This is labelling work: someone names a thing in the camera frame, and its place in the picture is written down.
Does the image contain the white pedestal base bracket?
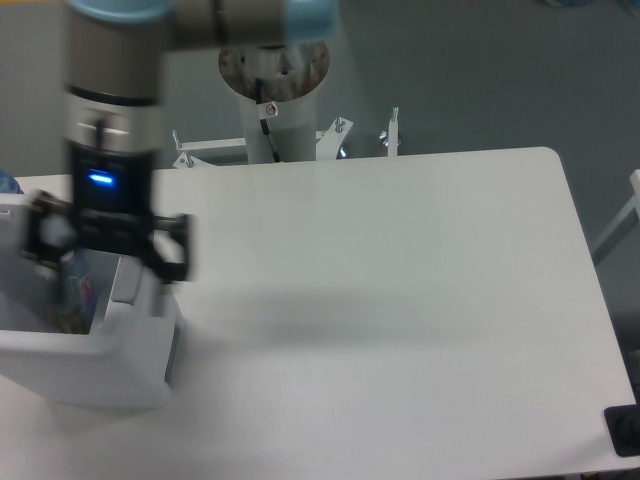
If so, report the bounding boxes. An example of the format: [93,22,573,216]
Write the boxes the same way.
[171,108,402,170]

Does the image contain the black clamp at table edge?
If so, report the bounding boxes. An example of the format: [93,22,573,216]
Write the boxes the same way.
[604,404,639,458]

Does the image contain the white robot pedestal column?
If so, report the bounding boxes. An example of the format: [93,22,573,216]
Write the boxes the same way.
[218,41,330,142]

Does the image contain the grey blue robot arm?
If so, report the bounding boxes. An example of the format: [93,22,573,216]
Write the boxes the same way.
[22,1,337,299]

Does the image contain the white frame at right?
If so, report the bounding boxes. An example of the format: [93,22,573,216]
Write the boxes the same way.
[591,169,639,265]

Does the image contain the blue object at left edge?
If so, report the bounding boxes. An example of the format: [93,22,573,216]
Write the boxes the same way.
[0,170,24,195]

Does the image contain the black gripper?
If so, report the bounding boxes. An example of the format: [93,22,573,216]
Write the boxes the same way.
[20,142,194,304]

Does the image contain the clear plastic bottle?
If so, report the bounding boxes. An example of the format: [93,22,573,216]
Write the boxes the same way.
[50,249,97,334]

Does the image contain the black cable on pedestal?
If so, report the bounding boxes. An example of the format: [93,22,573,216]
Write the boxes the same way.
[254,77,283,164]

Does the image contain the white trash can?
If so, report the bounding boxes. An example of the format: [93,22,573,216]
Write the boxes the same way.
[1,194,185,409]

